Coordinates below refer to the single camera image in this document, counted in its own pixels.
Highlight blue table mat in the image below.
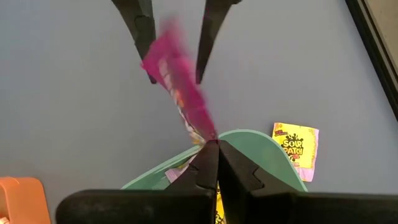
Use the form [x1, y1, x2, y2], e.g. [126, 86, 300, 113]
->
[0, 0, 398, 215]

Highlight black table frame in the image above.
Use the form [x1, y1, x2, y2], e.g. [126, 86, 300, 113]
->
[344, 0, 398, 123]

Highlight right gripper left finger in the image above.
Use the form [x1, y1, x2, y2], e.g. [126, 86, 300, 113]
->
[55, 139, 220, 224]

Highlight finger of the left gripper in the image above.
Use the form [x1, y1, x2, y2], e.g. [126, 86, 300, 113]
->
[195, 0, 243, 85]
[111, 0, 157, 85]

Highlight purple Skittles pack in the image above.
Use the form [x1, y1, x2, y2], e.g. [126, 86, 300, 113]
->
[140, 18, 218, 146]

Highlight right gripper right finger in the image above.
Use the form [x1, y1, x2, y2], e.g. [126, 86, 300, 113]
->
[218, 140, 398, 224]

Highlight teal plastic bin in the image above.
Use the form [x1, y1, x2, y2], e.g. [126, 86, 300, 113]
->
[120, 128, 308, 193]

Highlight orange translucent plastic bin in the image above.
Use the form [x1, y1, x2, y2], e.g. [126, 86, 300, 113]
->
[0, 176, 52, 224]

